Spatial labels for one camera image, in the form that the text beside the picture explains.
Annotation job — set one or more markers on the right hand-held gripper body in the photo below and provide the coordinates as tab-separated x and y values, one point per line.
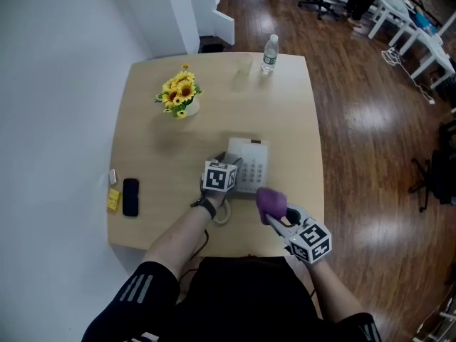
310	241

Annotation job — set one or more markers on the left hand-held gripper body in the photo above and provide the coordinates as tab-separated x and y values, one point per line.
217	176

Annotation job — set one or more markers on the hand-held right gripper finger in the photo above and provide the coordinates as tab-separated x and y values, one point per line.
303	216
283	229

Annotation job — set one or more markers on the purple cloth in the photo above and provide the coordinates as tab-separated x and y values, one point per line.
270	201

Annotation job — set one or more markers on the person's left forearm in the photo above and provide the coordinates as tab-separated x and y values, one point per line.
181	237

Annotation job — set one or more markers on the person's right forearm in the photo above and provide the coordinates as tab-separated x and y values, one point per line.
335	290

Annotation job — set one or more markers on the black wristwatch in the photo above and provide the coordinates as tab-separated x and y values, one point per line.
206	207

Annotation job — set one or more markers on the small white vase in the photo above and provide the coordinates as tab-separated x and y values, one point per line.
192	108

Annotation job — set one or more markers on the person's black shirt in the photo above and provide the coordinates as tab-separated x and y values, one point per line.
242	298

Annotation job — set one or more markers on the black smartphone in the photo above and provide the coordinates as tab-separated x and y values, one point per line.
130	198

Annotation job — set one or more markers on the yellow sunflower bouquet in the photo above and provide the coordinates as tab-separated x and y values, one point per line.
178	91

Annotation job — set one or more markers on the translucent plastic cup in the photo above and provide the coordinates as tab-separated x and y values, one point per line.
245	65

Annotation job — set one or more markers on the small white box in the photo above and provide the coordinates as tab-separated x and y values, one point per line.
113	176

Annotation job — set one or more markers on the small yellow box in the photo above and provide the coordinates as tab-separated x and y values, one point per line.
114	199

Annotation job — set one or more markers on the clear plastic water bottle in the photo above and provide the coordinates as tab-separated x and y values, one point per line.
269	57

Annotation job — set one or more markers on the white cabinet door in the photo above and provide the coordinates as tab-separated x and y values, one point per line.
223	25

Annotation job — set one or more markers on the black folding stand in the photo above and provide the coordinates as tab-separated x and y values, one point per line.
443	176

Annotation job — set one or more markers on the white table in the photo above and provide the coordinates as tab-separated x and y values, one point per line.
392	7
432	48

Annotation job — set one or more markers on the blue box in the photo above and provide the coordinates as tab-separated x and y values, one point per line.
425	23

